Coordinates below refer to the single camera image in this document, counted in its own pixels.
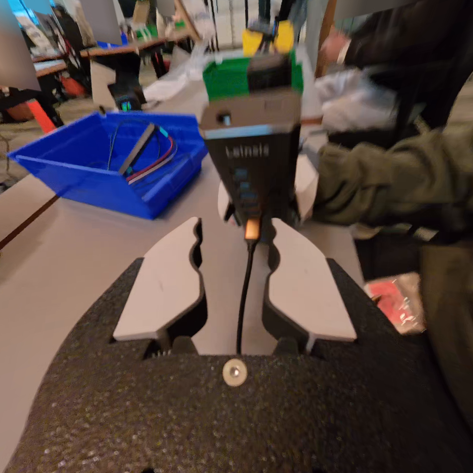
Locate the black device with green light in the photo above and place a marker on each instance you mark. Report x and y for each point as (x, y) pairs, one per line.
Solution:
(127, 96)

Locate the blue plastic bin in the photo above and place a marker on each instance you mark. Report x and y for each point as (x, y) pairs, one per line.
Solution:
(92, 173)

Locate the grey desk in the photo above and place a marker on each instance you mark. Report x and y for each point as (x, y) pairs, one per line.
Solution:
(74, 258)

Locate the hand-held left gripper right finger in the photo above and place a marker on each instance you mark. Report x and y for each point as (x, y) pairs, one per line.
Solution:
(310, 292)

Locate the white plastic bag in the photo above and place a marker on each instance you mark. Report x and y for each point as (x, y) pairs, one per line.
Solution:
(354, 99)

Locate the green plastic bin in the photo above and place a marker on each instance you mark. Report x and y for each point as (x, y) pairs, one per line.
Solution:
(225, 79)

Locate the black charging hub box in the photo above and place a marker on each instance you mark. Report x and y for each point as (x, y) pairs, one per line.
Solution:
(258, 159)

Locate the person's right forearm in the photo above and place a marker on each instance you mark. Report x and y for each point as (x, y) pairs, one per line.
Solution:
(388, 181)

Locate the orange stand leg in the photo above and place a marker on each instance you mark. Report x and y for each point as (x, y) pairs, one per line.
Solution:
(42, 116)

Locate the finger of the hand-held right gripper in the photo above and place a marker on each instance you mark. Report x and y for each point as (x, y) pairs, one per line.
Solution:
(307, 184)
(223, 201)

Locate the yellow clamp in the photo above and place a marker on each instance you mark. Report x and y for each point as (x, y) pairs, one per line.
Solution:
(284, 37)
(251, 41)

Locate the white board piece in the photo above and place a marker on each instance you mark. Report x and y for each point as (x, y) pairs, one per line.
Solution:
(100, 83)

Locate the wooden work table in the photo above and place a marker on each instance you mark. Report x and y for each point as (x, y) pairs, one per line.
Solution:
(147, 44)

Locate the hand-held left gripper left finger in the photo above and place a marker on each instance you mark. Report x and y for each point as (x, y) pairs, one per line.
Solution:
(162, 288)

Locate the red clear parts packet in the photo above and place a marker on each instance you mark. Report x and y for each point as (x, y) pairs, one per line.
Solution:
(397, 301)

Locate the crumpled white plastic sheet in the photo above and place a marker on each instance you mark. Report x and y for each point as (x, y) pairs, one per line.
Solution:
(177, 79)

